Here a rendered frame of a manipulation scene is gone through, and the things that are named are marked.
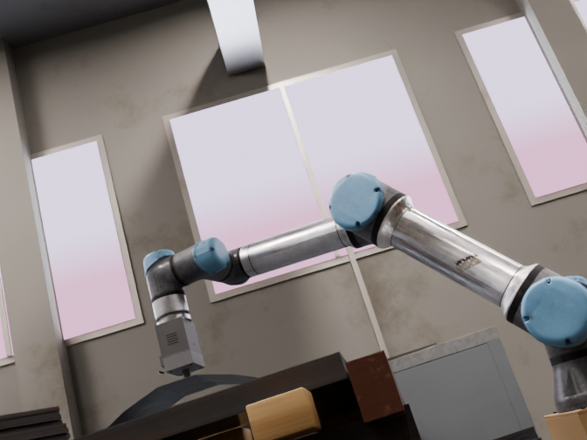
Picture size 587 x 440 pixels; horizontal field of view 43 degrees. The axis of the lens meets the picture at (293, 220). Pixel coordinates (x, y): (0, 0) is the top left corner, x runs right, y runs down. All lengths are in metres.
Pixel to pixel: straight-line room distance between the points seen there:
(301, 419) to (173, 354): 0.90
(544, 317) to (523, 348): 4.00
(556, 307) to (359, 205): 0.40
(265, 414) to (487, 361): 1.69
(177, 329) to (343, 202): 0.46
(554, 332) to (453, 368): 1.08
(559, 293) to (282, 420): 0.70
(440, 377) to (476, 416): 0.15
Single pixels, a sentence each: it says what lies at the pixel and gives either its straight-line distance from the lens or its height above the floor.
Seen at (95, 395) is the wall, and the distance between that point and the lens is 5.40.
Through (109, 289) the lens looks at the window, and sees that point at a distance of 5.51.
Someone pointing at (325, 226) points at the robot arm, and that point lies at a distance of 1.62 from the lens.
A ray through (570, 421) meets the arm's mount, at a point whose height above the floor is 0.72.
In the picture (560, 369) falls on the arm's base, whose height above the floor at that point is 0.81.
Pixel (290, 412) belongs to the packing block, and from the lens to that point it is 0.73.
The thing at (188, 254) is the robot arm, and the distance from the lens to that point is 1.62.
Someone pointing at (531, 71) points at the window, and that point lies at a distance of 6.13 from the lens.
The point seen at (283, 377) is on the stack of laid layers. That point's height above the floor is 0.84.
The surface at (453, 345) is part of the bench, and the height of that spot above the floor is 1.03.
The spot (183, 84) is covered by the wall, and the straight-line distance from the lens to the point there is 6.08.
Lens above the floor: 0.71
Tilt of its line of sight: 21 degrees up
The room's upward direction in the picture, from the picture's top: 18 degrees counter-clockwise
